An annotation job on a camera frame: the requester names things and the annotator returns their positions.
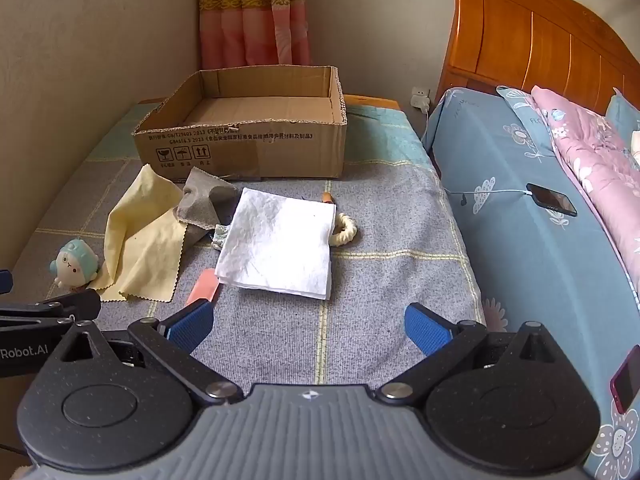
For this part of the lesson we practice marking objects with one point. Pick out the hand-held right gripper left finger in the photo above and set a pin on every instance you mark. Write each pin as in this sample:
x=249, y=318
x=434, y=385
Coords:
x=192, y=324

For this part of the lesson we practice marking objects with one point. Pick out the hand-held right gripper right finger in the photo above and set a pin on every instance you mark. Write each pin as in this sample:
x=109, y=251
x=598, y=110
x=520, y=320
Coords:
x=425, y=329

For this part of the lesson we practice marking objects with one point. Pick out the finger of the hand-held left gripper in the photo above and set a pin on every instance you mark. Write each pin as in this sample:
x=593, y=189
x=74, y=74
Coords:
x=55, y=306
x=5, y=281

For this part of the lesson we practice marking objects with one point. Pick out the small blue-capped plush toy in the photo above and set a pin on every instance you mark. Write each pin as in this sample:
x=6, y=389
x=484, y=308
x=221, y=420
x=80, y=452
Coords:
x=75, y=265

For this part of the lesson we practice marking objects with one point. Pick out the blue embroidered sachet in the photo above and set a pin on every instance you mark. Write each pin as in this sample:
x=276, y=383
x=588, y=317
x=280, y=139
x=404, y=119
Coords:
x=220, y=237

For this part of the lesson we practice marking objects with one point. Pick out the yellow microfibre cloth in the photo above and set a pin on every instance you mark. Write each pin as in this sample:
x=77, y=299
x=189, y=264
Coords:
x=145, y=240

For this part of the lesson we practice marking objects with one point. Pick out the white cloth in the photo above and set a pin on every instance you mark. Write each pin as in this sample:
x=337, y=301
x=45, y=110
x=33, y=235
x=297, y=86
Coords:
x=280, y=245

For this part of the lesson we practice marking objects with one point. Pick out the grey cloth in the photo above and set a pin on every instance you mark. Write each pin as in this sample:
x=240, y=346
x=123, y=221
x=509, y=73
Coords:
x=200, y=200

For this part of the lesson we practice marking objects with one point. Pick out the cardboard box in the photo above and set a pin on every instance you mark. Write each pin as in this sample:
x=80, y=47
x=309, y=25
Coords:
x=250, y=150

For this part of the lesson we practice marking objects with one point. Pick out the grey checked mat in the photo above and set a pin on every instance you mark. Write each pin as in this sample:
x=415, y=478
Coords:
x=375, y=280

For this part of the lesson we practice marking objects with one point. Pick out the blue floral bed sheet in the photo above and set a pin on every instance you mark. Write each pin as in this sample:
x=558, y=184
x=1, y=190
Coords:
x=500, y=260

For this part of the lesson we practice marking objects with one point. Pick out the small orange cylinder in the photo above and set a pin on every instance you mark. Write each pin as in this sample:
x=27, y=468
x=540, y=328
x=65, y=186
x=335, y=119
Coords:
x=327, y=198

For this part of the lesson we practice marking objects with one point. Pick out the black smartphone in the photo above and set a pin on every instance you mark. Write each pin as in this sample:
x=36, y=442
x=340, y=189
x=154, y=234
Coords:
x=552, y=200

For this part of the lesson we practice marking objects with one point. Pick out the red smartphone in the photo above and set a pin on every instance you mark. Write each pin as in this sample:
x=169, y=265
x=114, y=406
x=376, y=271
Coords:
x=627, y=382

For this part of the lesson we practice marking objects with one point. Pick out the blue floral pillow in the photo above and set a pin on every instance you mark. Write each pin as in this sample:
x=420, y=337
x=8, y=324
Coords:
x=525, y=120
x=625, y=112

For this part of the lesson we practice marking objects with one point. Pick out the pink floral quilt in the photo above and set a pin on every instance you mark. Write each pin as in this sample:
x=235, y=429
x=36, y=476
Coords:
x=595, y=160

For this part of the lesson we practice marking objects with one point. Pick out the wooden headboard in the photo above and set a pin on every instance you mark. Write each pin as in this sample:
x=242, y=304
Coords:
x=525, y=35

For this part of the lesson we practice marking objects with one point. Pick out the pink striped curtain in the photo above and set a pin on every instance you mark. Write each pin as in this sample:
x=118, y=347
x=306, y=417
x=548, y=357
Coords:
x=250, y=15

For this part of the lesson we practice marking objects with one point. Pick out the white wall charger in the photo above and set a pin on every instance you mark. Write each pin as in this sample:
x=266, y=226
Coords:
x=420, y=99

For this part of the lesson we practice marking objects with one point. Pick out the wooden frame edge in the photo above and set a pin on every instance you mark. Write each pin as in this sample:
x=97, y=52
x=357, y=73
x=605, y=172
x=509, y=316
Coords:
x=372, y=102

